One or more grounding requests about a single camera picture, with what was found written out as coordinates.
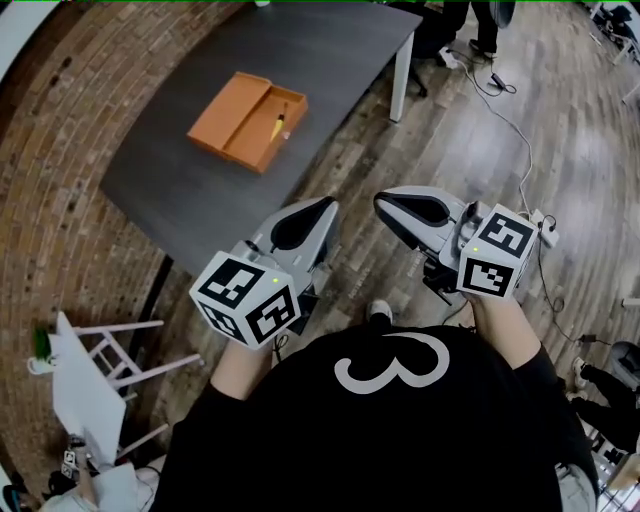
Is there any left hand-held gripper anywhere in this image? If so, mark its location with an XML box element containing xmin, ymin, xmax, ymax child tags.
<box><xmin>188</xmin><ymin>195</ymin><xmax>342</xmax><ymax>351</ymax></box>

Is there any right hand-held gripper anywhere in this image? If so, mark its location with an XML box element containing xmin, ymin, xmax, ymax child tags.
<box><xmin>373</xmin><ymin>185</ymin><xmax>542</xmax><ymax>303</ymax></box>

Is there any yellow and black screwdriver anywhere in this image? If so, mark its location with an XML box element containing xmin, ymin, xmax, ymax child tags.
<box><xmin>269</xmin><ymin>101</ymin><xmax>292</xmax><ymax>144</ymax></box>

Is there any orange cardboard box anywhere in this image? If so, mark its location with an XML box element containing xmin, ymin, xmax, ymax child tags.
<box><xmin>186</xmin><ymin>71</ymin><xmax>310</xmax><ymax>176</ymax></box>

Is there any person's left forearm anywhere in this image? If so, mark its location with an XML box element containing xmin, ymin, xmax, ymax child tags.
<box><xmin>213</xmin><ymin>329</ymin><xmax>282</xmax><ymax>402</ymax></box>

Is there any person's right forearm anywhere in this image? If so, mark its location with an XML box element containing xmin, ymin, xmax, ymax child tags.
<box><xmin>468</xmin><ymin>293</ymin><xmax>544</xmax><ymax>372</ymax></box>

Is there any person's white shoe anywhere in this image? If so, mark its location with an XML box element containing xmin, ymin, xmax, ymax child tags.
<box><xmin>366</xmin><ymin>299</ymin><xmax>394</xmax><ymax>327</ymax></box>

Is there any white table leg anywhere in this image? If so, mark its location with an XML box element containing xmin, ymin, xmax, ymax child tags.
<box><xmin>388</xmin><ymin>32</ymin><xmax>417</xmax><ymax>124</ymax></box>

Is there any person's black printed shirt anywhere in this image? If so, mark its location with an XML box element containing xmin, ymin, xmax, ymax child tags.
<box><xmin>149</xmin><ymin>323</ymin><xmax>602</xmax><ymax>512</ymax></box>

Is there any grey chair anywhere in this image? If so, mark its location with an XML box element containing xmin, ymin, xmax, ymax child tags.
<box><xmin>609</xmin><ymin>341</ymin><xmax>640</xmax><ymax>392</ymax></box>

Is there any green plant in white cup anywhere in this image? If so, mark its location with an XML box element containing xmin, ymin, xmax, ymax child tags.
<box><xmin>26</xmin><ymin>326</ymin><xmax>60</xmax><ymax>375</ymax></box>

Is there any long white floor cable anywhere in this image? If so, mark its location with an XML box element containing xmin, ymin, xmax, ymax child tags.
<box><xmin>447</xmin><ymin>48</ymin><xmax>539</xmax><ymax>217</ymax></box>

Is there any thin black floor cable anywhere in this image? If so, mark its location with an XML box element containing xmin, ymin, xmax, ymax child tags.
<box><xmin>535</xmin><ymin>247</ymin><xmax>614</xmax><ymax>347</ymax></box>

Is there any wire basket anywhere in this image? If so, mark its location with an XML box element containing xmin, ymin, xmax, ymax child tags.
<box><xmin>593</xmin><ymin>452</ymin><xmax>640</xmax><ymax>512</ymax></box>

